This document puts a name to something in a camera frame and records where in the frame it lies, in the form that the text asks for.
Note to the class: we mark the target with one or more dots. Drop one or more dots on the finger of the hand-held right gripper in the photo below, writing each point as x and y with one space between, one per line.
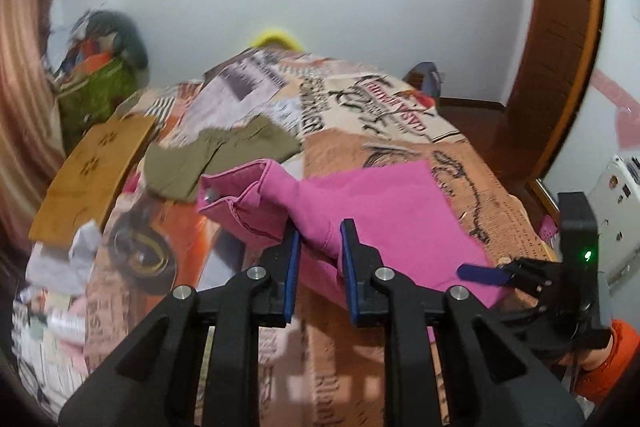
480 272

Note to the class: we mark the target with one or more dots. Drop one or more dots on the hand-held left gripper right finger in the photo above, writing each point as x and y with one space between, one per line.
350 279

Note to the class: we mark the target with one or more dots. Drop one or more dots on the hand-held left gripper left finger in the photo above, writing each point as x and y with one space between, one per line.
292 279

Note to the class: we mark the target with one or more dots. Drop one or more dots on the pink pants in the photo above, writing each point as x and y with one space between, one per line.
390 207

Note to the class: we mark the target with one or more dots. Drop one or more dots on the olive green pants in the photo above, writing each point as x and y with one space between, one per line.
225 147

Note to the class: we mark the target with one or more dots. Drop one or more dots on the white plastic device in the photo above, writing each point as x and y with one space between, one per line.
617 207

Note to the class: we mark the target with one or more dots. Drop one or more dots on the newspaper print blanket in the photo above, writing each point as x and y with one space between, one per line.
390 122

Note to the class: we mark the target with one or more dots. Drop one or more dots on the grey blue backpack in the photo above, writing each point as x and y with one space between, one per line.
425 82

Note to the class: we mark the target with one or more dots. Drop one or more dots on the brown wooden lap desk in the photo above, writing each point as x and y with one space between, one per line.
90 177

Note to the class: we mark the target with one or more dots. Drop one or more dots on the white crumpled cloth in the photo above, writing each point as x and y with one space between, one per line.
60 267

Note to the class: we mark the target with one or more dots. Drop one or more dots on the yellow foam arch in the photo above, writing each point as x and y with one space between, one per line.
275 39

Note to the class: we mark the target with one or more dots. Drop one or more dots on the brown wooden door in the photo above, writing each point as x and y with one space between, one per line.
555 37

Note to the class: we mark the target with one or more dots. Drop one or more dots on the green patterned bag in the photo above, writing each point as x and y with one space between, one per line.
97 102

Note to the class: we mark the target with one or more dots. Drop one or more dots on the pile of mixed clothes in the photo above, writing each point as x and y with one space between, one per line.
80 44

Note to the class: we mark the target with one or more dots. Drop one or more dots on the striped brown curtain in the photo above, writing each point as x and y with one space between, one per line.
25 82

